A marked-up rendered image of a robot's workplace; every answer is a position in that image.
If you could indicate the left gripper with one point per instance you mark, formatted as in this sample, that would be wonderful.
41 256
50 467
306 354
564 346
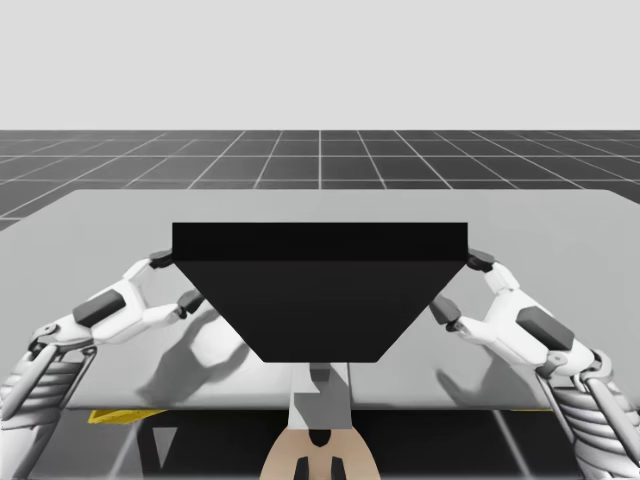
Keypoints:
107 312

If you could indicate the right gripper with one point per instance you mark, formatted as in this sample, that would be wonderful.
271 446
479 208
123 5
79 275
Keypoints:
530 325

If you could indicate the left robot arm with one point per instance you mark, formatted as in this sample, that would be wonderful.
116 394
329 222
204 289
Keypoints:
35 380

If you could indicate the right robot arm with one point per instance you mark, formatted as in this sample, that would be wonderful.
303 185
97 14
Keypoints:
590 400

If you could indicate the black screen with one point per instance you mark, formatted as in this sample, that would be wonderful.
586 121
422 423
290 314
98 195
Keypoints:
320 290

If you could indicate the grey stand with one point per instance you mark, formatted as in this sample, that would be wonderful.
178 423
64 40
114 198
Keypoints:
320 395

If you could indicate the tan robot part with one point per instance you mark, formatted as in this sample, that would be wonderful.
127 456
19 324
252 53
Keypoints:
320 455

